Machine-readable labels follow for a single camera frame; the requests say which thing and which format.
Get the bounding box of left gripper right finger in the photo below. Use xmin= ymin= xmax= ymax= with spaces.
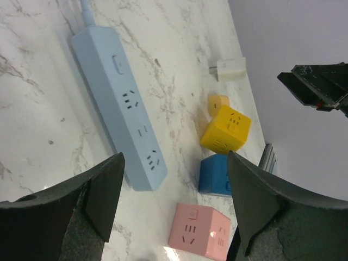
xmin=227 ymin=152 xmax=347 ymax=260

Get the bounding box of pink cube socket adapter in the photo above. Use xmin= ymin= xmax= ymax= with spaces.
xmin=168 ymin=203 xmax=231 ymax=260

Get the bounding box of yellow cube plug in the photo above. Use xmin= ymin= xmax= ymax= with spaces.
xmin=200 ymin=105 xmax=252 ymax=154

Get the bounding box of light blue power strip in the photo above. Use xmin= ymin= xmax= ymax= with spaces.
xmin=71 ymin=26 xmax=167 ymax=191

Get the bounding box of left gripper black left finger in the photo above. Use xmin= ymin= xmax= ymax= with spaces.
xmin=1 ymin=153 xmax=125 ymax=260

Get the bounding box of blue cube plug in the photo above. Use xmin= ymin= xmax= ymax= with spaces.
xmin=198 ymin=154 xmax=232 ymax=197

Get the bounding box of small white plug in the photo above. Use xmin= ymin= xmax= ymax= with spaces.
xmin=209 ymin=57 xmax=247 ymax=82

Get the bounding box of aluminium frame rail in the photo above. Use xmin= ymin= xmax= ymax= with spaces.
xmin=259 ymin=144 xmax=278 ymax=176

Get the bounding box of small yellow plug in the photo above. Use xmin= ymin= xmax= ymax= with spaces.
xmin=208 ymin=95 xmax=230 ymax=117

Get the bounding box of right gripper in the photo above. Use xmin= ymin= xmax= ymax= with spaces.
xmin=277 ymin=63 xmax=347 ymax=116

